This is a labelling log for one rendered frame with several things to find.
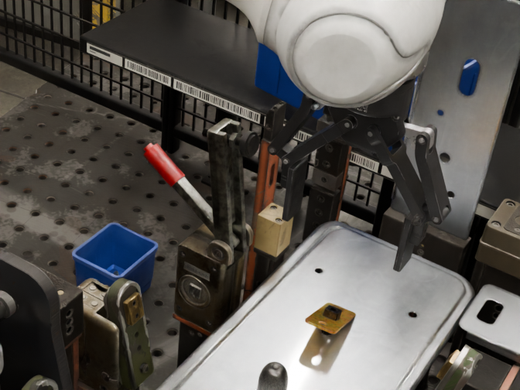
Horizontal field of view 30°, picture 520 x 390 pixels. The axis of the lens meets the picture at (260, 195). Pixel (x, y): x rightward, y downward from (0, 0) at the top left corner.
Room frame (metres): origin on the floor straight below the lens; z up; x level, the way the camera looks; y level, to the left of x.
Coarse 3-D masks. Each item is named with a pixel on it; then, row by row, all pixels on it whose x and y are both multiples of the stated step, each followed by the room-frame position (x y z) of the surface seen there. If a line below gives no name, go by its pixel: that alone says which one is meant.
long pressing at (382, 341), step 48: (336, 240) 1.00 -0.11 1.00; (288, 288) 0.89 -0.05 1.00; (336, 288) 0.90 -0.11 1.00; (384, 288) 0.91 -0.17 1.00; (432, 288) 0.92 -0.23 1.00; (240, 336) 0.80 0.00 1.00; (288, 336) 0.81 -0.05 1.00; (336, 336) 0.82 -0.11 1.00; (384, 336) 0.83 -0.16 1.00; (432, 336) 0.84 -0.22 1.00; (192, 384) 0.72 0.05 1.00; (240, 384) 0.73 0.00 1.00; (288, 384) 0.74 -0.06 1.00; (336, 384) 0.74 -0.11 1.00; (384, 384) 0.75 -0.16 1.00
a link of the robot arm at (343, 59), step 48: (240, 0) 0.67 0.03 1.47; (288, 0) 0.64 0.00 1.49; (336, 0) 0.61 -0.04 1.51; (384, 0) 0.61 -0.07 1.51; (432, 0) 0.66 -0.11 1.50; (288, 48) 0.60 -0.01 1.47; (336, 48) 0.59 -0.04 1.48; (384, 48) 0.59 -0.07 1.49; (336, 96) 0.59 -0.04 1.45; (384, 96) 0.61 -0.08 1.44
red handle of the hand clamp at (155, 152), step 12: (156, 144) 0.95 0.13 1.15; (144, 156) 0.94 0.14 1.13; (156, 156) 0.93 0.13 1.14; (168, 156) 0.94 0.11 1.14; (156, 168) 0.93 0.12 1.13; (168, 168) 0.93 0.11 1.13; (168, 180) 0.92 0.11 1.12; (180, 180) 0.92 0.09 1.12; (180, 192) 0.92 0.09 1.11; (192, 192) 0.92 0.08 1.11; (192, 204) 0.91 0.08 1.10; (204, 204) 0.91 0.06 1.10; (204, 216) 0.90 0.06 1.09
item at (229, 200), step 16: (208, 128) 0.91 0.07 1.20; (224, 128) 0.90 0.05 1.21; (240, 128) 0.91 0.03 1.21; (208, 144) 0.89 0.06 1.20; (224, 144) 0.88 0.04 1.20; (240, 144) 0.88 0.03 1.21; (256, 144) 0.89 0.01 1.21; (224, 160) 0.88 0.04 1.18; (240, 160) 0.90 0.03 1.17; (224, 176) 0.88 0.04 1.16; (240, 176) 0.90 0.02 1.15; (224, 192) 0.88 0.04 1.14; (240, 192) 0.90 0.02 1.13; (224, 208) 0.88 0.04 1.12; (240, 208) 0.90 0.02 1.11; (224, 224) 0.87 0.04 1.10; (240, 224) 0.90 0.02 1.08; (224, 240) 0.87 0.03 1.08; (240, 240) 0.90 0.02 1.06
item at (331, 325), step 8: (328, 304) 0.86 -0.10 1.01; (320, 312) 0.84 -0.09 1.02; (328, 312) 0.83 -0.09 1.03; (336, 312) 0.83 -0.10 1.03; (344, 312) 0.85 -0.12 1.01; (352, 312) 0.86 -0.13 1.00; (312, 320) 0.80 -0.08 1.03; (320, 320) 0.81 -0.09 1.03; (328, 320) 0.82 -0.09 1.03; (336, 320) 0.82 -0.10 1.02; (344, 320) 0.83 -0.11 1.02; (320, 328) 0.79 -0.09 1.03; (328, 328) 0.79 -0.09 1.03; (336, 328) 0.80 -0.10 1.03
